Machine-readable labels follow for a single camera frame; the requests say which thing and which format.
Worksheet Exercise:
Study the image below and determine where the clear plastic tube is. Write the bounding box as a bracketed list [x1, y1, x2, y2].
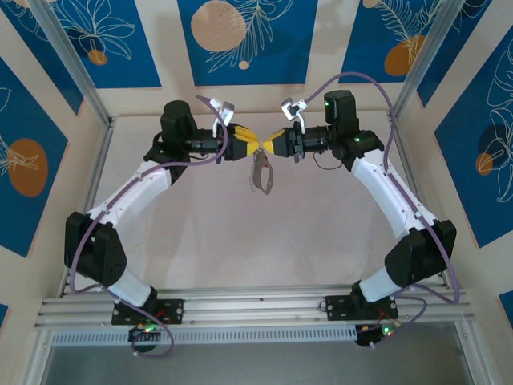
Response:
[389, 0, 449, 122]

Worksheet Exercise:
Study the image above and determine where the grey metal shelf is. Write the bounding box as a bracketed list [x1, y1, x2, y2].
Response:
[39, 345, 470, 385]

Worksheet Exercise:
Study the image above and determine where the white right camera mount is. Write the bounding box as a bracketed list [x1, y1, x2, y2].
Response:
[290, 99, 309, 136]

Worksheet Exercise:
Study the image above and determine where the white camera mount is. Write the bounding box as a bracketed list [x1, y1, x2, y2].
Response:
[290, 99, 309, 136]
[211, 99, 230, 140]

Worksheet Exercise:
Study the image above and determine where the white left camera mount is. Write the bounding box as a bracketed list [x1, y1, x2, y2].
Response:
[211, 99, 230, 140]

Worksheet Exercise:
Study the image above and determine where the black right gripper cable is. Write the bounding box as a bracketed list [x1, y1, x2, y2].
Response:
[312, 153, 341, 172]

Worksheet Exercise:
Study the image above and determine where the aluminium side rail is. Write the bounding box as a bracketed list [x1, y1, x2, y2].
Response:
[387, 112, 450, 289]
[58, 118, 117, 300]

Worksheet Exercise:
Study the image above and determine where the aluminium corner post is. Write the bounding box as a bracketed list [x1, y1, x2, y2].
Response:
[30, 0, 114, 126]

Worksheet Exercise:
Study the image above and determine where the aluminium front rail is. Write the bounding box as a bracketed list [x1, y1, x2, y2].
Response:
[34, 283, 476, 329]

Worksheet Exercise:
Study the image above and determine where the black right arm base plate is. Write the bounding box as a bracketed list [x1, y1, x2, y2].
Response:
[325, 294, 398, 322]

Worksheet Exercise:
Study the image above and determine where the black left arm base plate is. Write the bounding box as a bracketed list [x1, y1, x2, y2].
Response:
[111, 298, 186, 326]

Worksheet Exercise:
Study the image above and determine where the grey slotted cable duct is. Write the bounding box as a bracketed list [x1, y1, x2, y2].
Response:
[50, 324, 360, 348]

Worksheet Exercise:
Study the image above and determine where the aluminium front frame leg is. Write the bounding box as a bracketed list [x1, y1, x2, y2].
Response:
[22, 326, 55, 385]
[454, 320, 496, 385]

